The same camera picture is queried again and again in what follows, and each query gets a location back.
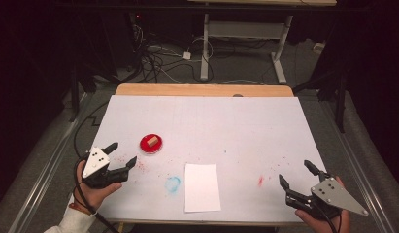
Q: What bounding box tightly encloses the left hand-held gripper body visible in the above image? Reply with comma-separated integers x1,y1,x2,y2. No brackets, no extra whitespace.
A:
81,146,129,190

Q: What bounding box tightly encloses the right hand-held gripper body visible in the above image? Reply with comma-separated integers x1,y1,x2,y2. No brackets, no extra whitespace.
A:
284,176,370,222

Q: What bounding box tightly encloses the red round dish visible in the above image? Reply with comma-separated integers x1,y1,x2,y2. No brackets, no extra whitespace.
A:
139,133,164,155

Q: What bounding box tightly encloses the person's right hand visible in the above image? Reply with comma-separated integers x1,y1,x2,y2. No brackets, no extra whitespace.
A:
294,176,352,233

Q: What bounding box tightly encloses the person's left hand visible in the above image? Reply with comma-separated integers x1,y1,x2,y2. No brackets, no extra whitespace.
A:
75,159,123,215

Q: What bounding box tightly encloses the red and white wristband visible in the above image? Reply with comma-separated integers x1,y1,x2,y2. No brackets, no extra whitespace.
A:
68,202,98,217

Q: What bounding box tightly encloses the black metal stand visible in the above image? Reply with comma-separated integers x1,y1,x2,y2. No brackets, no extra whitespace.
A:
68,62,81,123
293,69,349,134

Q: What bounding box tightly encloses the white paper sheet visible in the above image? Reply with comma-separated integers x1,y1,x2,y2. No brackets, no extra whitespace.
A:
183,163,222,214

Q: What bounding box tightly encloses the white table mat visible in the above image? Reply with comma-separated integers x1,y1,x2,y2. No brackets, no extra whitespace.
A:
64,94,329,225

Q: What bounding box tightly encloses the wooden table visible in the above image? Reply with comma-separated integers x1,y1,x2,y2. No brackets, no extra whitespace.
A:
64,83,329,227

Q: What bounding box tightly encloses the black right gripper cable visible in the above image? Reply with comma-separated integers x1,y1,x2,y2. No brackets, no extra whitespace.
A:
312,200,343,233

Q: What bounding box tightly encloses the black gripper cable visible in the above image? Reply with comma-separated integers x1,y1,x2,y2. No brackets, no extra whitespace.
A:
312,200,343,233
72,154,121,233

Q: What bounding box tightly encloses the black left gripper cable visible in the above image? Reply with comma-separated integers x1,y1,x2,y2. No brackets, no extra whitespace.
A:
72,154,121,233

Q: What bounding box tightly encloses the metal floor rail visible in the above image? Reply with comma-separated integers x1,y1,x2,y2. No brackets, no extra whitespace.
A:
321,101,397,233
7,92,93,233

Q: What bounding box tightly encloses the black floor cable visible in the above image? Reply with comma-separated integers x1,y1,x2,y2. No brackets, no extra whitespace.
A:
73,101,110,159

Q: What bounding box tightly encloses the tangle of floor cables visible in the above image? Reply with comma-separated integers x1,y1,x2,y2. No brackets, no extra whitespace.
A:
128,23,216,85

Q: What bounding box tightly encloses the pale floor cable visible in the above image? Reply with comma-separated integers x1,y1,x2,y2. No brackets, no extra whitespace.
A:
216,78,267,86

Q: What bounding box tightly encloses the white desk frame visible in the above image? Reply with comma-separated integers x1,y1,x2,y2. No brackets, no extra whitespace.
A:
186,0,338,85

